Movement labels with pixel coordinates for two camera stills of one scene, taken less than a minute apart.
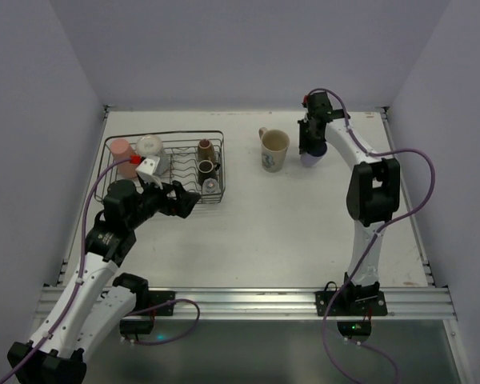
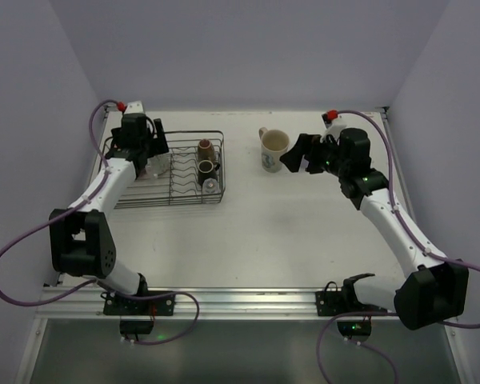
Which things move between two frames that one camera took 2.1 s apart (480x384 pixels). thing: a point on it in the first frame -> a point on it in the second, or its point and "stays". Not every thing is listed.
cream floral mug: [274, 144] stays
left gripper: [175, 199] -> [153, 141]
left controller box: [137, 326] stays
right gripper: [312, 136] -> [311, 152]
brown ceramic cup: [206, 150] stays
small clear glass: [210, 186] stays
